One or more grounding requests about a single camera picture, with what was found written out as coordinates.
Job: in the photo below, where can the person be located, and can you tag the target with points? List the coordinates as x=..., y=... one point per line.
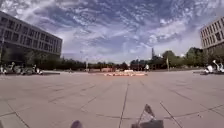
x=147, y=67

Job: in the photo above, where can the white parked scooters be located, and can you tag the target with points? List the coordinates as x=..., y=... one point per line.
x=213, y=68

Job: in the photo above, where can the row of green trees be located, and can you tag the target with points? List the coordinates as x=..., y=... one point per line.
x=180, y=59

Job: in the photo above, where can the row of parked scooters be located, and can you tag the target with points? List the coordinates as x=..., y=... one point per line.
x=23, y=70

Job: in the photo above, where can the pole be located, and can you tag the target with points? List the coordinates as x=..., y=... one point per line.
x=167, y=63

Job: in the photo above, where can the orange flower bed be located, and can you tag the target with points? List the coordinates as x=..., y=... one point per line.
x=123, y=74

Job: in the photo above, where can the pale tall windowed building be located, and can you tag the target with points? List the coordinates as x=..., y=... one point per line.
x=213, y=35

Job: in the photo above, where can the long grey windowed building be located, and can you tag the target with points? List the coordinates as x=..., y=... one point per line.
x=23, y=36

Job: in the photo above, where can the grey paved plaza ground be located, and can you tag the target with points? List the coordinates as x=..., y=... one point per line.
x=100, y=95

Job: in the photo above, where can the robot's own part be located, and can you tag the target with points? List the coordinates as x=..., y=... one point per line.
x=135, y=125
x=76, y=124

